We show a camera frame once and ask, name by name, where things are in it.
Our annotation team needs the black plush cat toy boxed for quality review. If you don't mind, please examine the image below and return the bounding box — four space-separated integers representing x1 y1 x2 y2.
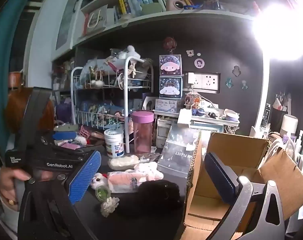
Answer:
116 180 181 217

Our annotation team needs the pink plush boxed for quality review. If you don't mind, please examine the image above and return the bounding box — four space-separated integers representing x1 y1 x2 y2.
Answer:
90 161 164 193

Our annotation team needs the person's left hand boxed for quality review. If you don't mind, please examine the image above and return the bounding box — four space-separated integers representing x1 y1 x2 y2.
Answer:
0 166 31 211

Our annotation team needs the brown cardboard box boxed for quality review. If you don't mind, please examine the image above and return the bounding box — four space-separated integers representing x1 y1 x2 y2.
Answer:
179 133 303 239

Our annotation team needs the white pump bottle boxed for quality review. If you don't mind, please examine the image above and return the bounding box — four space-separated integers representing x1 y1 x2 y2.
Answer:
295 130 303 153

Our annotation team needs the white plastic jar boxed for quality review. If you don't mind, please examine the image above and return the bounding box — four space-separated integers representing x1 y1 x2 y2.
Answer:
104 129 124 158

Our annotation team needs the clear planet gift bag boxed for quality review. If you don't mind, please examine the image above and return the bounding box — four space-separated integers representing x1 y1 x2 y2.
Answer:
158 124 200 178

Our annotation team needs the black pen holder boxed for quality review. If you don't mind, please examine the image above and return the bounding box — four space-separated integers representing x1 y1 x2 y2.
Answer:
269 108 288 132

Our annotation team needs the white cylindrical humidifier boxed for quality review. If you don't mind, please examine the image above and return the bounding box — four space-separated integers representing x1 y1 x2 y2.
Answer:
280 114 299 136

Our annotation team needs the white desk organizer shelf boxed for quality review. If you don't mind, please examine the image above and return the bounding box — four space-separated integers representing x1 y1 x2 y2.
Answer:
153 109 239 134

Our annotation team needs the pink plastic tumbler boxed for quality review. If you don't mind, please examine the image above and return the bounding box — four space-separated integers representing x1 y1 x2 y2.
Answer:
132 111 154 154

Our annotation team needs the blue character box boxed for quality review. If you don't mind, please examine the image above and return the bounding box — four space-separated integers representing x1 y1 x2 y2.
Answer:
159 76 183 99

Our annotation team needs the pink character box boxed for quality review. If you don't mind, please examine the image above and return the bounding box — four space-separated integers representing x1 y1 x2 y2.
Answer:
159 55 182 76

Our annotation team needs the white bookshelf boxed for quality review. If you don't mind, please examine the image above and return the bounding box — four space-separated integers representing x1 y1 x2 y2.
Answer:
51 0 267 61

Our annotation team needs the bright desk lamp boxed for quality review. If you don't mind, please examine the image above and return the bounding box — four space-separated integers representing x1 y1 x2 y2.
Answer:
251 0 303 129

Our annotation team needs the green keychain with flower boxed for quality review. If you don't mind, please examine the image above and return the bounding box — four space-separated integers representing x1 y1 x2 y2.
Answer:
95 185 119 217

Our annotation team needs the white wire rack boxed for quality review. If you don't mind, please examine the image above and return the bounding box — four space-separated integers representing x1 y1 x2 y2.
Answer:
70 56 154 153

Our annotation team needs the white wall socket panel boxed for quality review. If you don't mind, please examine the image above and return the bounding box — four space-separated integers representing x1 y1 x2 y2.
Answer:
183 72 220 94

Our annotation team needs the pink instant camera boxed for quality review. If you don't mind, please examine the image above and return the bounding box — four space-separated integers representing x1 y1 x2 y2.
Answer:
166 0 186 11

